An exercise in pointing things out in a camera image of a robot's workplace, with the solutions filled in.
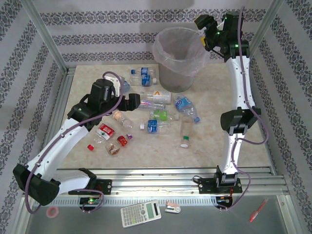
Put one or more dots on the white cap blue label bottle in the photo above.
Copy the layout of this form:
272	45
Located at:
152	126
126	85
145	80

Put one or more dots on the green label plastic bottle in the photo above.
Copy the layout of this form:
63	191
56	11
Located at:
161	114

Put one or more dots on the red label crushed bottle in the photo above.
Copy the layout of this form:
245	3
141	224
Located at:
105	131

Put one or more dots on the small red bottle purple cap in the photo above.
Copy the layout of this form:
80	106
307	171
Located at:
122	141

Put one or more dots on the large blue label bottle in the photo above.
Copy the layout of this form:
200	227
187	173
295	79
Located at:
181	103

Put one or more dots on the small jar brown contents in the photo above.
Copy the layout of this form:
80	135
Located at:
112	149

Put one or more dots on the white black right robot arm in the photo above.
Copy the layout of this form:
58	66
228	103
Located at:
240	80

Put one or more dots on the clear plastic bin liner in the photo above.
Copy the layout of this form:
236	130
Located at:
198	64

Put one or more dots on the grey translucent waste bin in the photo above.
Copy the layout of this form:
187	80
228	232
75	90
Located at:
175	83

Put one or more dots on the aluminium cross rails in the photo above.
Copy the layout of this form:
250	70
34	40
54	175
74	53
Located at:
158	181

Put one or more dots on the circuit board green light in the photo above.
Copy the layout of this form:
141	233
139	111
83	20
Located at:
91	201

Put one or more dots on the slotted metal strip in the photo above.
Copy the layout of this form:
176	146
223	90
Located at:
70	201

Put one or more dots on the pink white stapler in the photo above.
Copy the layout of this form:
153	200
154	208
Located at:
173	208

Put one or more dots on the white scientific calculator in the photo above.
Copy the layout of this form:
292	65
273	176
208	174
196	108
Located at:
136	215

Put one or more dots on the pink tape roll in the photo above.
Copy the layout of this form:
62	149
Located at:
47	212

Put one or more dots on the small circuit board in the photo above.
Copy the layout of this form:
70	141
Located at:
223	200

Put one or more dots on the red pen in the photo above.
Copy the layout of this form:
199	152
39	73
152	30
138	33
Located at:
255	214

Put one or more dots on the aluminium frame post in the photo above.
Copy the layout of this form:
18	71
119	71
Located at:
46	36
266	24

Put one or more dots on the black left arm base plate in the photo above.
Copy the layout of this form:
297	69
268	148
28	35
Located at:
107	186

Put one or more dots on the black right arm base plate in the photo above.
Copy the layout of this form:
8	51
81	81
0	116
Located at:
207	189

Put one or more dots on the aluminium frame bar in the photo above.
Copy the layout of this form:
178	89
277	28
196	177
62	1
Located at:
21	224
292	224

